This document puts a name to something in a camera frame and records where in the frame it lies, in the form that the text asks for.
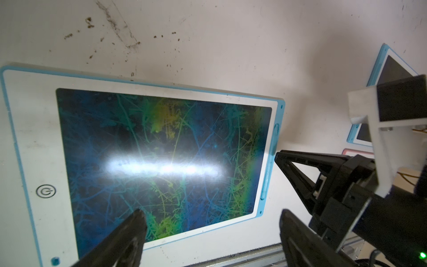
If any aluminium front rail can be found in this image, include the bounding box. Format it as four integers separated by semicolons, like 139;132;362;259
186;233;368;267

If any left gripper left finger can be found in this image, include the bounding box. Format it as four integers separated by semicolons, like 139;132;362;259
73;210;147;267

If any pink writing tablet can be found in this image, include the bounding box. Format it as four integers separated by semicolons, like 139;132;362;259
342;149;375;159

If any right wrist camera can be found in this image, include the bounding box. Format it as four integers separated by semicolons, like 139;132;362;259
348;75;427;197

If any blue writing tablet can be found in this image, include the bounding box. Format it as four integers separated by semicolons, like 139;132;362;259
1;66;285;267
347;44;418;147

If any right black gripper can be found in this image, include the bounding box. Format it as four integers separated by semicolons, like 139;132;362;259
275;150;379;250

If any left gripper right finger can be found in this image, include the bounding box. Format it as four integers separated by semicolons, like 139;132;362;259
279;209;357;267

